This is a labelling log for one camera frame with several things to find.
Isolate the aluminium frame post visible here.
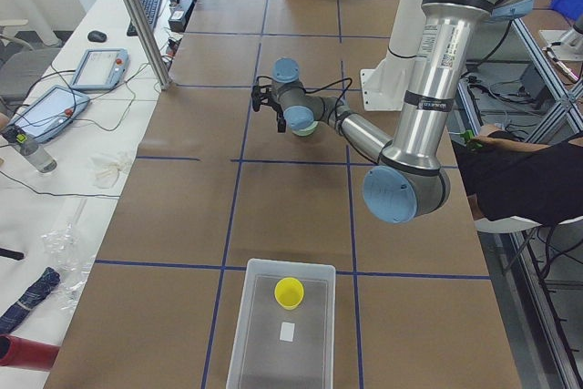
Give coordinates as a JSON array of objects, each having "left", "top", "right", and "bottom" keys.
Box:
[{"left": 123, "top": 0, "right": 171, "bottom": 90}]

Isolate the black keyboard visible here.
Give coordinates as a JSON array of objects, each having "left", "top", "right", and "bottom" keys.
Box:
[{"left": 139, "top": 0, "right": 163, "bottom": 30}]

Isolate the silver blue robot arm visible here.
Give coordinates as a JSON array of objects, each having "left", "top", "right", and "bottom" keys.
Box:
[{"left": 267, "top": 0, "right": 534, "bottom": 223}]

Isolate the green tool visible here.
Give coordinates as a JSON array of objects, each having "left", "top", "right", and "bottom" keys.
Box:
[{"left": 460, "top": 129, "right": 484, "bottom": 152}]

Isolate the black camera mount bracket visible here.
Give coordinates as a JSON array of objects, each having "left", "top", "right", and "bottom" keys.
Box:
[{"left": 251, "top": 81, "right": 272, "bottom": 112}]

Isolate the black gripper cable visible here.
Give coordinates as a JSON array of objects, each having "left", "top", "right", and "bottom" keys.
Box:
[{"left": 255, "top": 75, "right": 354, "bottom": 126}]

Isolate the teach pendant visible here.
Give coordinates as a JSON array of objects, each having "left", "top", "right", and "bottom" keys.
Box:
[
  {"left": 10, "top": 86, "right": 90, "bottom": 143},
  {"left": 70, "top": 48, "right": 128, "bottom": 93}
]

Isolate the clear plastic box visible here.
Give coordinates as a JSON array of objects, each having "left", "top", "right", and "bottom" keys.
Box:
[{"left": 226, "top": 259, "right": 336, "bottom": 388}]

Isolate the far teach pendant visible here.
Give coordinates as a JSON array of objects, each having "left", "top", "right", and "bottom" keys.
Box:
[{"left": 70, "top": 48, "right": 128, "bottom": 93}]

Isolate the folded blue umbrella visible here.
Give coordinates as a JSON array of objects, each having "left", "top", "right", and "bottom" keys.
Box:
[{"left": 1, "top": 267, "right": 60, "bottom": 334}]

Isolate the light green bowl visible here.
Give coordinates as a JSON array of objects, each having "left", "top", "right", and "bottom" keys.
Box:
[{"left": 292, "top": 121, "right": 318, "bottom": 138}]

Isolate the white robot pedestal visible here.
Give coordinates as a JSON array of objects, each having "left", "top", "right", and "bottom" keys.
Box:
[{"left": 361, "top": 0, "right": 425, "bottom": 111}]

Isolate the white crumpled cloth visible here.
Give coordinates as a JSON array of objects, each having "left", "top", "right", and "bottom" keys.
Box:
[{"left": 90, "top": 152, "right": 134, "bottom": 189}]

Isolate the black box device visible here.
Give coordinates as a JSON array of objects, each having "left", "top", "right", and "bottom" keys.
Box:
[{"left": 169, "top": 0, "right": 195, "bottom": 33}]

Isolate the black computer mouse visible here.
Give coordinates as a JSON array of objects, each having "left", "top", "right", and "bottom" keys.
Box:
[{"left": 87, "top": 30, "right": 107, "bottom": 43}]

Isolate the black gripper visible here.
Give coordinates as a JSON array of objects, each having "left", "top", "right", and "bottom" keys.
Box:
[{"left": 271, "top": 102, "right": 286, "bottom": 133}]

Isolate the near teach pendant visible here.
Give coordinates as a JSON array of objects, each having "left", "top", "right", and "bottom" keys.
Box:
[{"left": 10, "top": 86, "right": 90, "bottom": 143}]

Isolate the person in black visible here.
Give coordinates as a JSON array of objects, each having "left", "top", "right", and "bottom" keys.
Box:
[{"left": 452, "top": 124, "right": 582, "bottom": 226}]

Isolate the clear water bottle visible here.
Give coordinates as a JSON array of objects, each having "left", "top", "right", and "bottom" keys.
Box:
[{"left": 1, "top": 125, "right": 57, "bottom": 173}]

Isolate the red cylinder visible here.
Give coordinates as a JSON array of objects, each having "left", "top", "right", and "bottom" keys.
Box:
[{"left": 1, "top": 334, "right": 60, "bottom": 371}]

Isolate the yellow plastic cup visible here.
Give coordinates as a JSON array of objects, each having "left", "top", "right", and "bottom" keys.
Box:
[{"left": 274, "top": 277, "right": 304, "bottom": 311}]

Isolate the crumpled clear plastic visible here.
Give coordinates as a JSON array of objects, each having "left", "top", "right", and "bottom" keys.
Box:
[{"left": 41, "top": 198, "right": 95, "bottom": 314}]

